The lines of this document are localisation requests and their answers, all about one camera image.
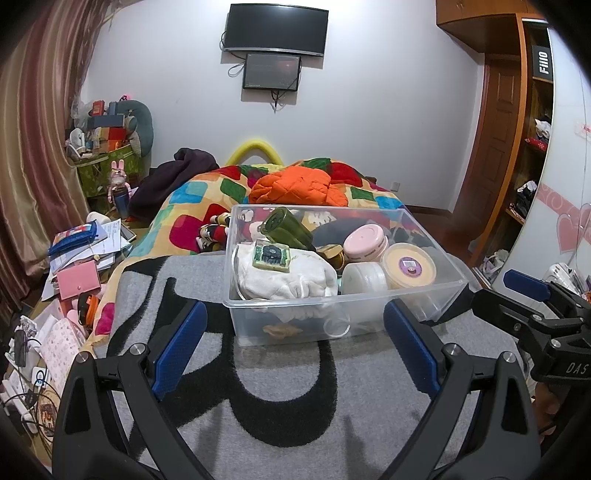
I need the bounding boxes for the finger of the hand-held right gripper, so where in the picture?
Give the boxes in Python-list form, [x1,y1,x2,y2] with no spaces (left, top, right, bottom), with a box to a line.
[503,269,591,322]
[472,286,583,352]

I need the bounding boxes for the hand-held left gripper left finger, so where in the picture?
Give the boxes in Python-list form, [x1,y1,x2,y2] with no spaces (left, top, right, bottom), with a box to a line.
[52,300,209,480]

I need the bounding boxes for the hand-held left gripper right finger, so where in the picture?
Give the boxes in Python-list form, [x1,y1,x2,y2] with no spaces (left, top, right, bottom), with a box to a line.
[383,298,542,480]

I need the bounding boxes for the clear plastic storage bin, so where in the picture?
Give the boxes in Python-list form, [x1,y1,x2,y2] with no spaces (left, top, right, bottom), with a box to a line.
[223,204,469,347]

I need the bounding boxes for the white round jar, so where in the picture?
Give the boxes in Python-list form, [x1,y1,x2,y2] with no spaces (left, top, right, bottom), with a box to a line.
[341,261,390,297]

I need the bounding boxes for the pink round jar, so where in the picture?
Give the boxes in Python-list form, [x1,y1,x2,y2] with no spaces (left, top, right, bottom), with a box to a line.
[343,224,390,262]

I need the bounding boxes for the beige cloth pouch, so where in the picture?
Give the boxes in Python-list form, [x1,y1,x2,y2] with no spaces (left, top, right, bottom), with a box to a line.
[232,241,341,319]

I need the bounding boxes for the green square compact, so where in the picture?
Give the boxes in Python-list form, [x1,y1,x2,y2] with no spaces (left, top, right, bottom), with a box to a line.
[252,240,292,274]

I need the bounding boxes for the green glass bottle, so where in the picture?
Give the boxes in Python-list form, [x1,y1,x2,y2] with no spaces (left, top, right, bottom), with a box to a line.
[259,207,318,254]

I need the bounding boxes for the person's right hand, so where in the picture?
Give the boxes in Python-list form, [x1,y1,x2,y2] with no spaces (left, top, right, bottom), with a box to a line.
[531,381,574,437]

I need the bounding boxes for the white shoe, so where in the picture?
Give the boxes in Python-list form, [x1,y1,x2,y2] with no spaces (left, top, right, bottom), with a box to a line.
[481,249,510,273]

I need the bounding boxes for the white plastic bag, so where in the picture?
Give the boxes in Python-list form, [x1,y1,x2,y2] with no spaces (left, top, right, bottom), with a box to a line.
[545,262,590,299]

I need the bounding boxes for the pink patterned notebook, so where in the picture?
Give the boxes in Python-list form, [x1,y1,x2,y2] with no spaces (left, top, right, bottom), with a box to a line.
[39,318,88,393]

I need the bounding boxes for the grey and black plush blanket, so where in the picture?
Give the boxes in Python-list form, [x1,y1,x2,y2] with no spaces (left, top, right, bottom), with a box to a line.
[90,251,532,480]

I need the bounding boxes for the pink wallet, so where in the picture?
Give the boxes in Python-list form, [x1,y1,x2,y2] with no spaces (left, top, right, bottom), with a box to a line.
[55,261,103,301]

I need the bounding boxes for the white sliding door pink hearts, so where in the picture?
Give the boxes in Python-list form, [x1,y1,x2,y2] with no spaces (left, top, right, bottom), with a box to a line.
[489,21,591,305]

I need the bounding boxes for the pile of papers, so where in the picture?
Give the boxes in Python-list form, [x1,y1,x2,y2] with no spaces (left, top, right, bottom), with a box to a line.
[48,219,136,282]

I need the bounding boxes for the colourful printed blanket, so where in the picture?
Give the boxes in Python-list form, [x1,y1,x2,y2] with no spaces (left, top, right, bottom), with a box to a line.
[90,158,407,347]

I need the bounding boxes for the blue pouch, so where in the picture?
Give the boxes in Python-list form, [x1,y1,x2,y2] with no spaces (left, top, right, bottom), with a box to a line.
[48,220,100,257]

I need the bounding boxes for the dark purple cloth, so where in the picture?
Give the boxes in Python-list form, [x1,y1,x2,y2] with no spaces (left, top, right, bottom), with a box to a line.
[127,148,221,223]

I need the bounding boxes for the pink bunny toy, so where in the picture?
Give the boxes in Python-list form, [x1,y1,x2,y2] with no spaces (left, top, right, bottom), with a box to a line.
[107,159,129,190]

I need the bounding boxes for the orange puffer jacket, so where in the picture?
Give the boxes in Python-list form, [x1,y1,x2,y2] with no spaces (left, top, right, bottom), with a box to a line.
[248,166,350,209]

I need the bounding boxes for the green patterned box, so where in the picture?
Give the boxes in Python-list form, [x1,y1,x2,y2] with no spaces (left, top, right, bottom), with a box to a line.
[76,147,142,197]

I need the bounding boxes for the black box on shelf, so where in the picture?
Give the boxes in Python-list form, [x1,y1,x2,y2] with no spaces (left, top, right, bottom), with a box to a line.
[531,45,554,85]

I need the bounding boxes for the yellow foam tube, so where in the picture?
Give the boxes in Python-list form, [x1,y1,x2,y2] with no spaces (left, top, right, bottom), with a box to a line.
[225,136,284,166]

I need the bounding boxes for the grey neck pillow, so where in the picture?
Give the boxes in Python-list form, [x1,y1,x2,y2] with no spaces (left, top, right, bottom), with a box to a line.
[117,99,155,160]

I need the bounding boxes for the small white fan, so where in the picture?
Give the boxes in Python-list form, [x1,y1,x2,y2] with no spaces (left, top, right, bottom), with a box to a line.
[65,129,88,158]

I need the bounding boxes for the stack of colourful boxes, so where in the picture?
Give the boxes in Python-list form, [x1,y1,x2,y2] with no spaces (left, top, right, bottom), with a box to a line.
[85,100,133,153]

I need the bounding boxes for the striped curtain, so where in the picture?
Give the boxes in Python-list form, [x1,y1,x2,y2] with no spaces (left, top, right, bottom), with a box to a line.
[0,0,114,319]

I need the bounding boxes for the wooden wardrobe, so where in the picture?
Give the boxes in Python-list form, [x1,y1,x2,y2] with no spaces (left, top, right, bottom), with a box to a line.
[436,0,555,278]

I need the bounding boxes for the tangle of cables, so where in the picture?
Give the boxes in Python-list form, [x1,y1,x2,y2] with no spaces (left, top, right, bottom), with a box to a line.
[0,318,63,437]

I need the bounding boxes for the small wall monitor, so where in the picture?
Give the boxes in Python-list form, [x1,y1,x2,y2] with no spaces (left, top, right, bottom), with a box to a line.
[243,53,303,92]

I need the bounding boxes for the large wall television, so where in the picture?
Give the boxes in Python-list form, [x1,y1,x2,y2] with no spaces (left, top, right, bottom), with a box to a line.
[223,4,330,59]

